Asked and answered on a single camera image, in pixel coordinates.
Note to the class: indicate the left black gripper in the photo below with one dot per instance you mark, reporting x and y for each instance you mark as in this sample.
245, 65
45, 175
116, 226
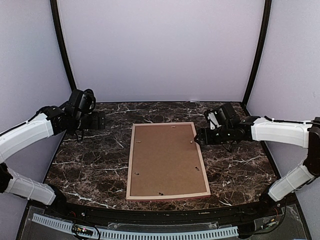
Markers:
95, 125

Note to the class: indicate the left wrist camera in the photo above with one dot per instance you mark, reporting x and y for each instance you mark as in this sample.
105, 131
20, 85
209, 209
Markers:
81, 101

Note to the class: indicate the left black corner post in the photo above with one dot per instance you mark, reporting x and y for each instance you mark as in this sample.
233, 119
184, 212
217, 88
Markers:
61, 43

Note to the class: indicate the black corner post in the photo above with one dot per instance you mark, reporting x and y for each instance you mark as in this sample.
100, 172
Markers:
258, 53
61, 43

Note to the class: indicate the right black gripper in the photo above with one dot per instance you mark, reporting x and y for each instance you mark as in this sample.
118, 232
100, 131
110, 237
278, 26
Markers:
205, 137

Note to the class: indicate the right black corner post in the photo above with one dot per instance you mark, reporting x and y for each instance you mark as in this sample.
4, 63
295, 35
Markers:
258, 53

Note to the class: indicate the black front rail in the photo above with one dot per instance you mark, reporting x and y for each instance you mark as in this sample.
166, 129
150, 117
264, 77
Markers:
192, 211

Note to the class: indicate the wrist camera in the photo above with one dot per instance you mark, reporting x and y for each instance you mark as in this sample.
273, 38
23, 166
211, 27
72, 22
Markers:
224, 115
81, 101

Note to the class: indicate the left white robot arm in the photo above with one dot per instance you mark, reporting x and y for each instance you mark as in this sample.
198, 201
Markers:
73, 117

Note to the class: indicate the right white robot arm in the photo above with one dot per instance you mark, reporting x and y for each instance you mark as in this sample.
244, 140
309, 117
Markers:
294, 145

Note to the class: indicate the white slotted cable duct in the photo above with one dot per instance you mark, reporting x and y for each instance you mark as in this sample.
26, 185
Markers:
86, 232

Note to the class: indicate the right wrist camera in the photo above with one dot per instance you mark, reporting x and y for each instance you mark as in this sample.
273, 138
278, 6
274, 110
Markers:
224, 115

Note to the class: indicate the brown backing board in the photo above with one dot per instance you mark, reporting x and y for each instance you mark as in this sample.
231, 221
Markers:
165, 163

